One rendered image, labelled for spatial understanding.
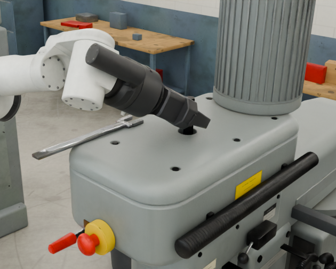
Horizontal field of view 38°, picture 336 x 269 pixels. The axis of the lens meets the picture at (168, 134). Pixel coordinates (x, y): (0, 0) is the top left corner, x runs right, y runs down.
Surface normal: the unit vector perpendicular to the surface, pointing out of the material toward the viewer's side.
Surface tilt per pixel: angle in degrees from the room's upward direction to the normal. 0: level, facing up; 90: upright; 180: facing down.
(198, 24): 90
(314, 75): 90
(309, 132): 0
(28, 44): 90
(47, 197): 0
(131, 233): 90
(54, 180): 0
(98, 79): 67
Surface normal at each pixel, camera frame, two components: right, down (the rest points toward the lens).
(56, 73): 0.86, 0.00
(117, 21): -0.70, 0.27
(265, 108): 0.01, 0.40
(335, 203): 0.03, -0.91
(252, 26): -0.46, 0.35
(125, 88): -0.15, 0.07
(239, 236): 0.75, 0.29
